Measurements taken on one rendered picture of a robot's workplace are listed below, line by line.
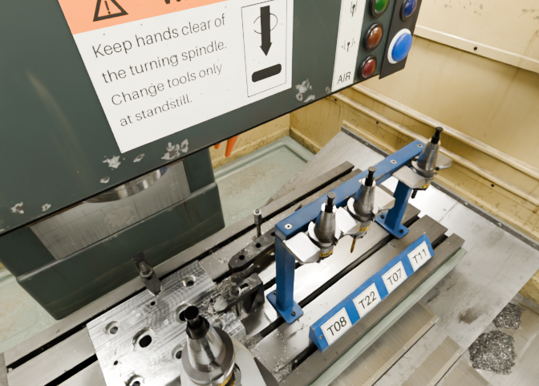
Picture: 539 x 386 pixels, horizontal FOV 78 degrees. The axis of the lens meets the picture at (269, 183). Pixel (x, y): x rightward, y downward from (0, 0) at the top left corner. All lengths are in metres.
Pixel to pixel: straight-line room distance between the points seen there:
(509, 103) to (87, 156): 1.10
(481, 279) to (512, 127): 0.48
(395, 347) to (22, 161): 1.03
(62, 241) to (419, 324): 1.10
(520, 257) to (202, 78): 1.22
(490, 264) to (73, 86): 1.25
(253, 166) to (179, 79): 1.57
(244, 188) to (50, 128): 1.48
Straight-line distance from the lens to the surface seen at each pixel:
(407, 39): 0.41
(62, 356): 1.04
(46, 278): 1.28
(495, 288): 1.30
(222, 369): 0.45
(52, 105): 0.24
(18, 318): 1.59
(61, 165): 0.25
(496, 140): 1.24
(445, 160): 0.93
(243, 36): 0.27
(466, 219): 1.37
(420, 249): 1.06
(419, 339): 1.18
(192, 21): 0.24
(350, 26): 0.34
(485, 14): 1.16
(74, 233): 1.16
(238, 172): 1.77
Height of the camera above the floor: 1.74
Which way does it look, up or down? 43 degrees down
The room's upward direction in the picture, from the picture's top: 2 degrees counter-clockwise
